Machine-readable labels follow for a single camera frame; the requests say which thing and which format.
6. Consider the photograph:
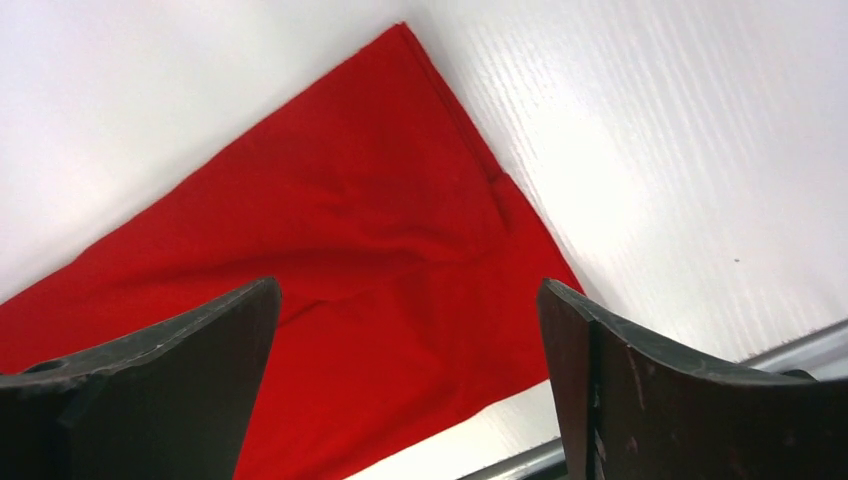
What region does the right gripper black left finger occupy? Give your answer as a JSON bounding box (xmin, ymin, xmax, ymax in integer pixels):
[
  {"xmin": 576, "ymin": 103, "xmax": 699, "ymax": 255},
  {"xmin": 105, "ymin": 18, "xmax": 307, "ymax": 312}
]
[{"xmin": 1, "ymin": 277, "xmax": 282, "ymax": 479}]

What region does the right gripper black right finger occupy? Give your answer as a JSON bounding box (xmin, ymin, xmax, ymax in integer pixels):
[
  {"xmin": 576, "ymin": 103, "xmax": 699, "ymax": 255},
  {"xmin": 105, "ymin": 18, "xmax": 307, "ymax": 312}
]
[{"xmin": 537, "ymin": 279, "xmax": 847, "ymax": 479}]

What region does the red t shirt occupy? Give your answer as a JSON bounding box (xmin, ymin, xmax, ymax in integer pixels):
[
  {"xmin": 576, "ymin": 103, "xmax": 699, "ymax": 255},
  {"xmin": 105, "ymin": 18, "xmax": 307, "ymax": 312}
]
[{"xmin": 1, "ymin": 24, "xmax": 577, "ymax": 479}]

